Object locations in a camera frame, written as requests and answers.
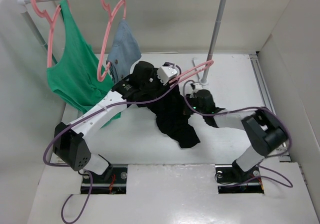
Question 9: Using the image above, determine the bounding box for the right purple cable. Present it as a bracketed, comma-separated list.
[183, 79, 294, 188]

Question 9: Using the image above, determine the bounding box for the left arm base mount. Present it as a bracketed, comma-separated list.
[78, 164, 128, 194]

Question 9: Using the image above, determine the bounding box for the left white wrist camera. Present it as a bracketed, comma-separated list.
[156, 62, 181, 86]

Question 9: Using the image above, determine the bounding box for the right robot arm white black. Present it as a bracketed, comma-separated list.
[184, 89, 291, 183]

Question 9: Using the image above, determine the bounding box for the pink hanger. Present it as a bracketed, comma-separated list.
[97, 0, 127, 82]
[30, 0, 61, 68]
[169, 60, 214, 84]

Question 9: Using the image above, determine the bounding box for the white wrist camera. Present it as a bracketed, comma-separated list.
[190, 82, 203, 93]
[156, 62, 181, 86]

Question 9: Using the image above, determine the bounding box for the black t shirt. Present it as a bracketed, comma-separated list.
[138, 85, 200, 149]

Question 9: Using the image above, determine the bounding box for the blue denim garment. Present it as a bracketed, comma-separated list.
[106, 20, 142, 84]

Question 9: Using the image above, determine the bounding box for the green tank top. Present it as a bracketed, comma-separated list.
[47, 0, 114, 114]

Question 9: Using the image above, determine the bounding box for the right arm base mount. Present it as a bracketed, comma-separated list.
[214, 164, 264, 194]

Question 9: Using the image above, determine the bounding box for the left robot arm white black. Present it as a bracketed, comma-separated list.
[52, 61, 178, 182]

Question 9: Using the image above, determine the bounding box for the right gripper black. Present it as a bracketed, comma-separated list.
[177, 93, 206, 115]

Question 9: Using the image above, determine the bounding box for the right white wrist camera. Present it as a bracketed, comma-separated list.
[190, 82, 203, 93]

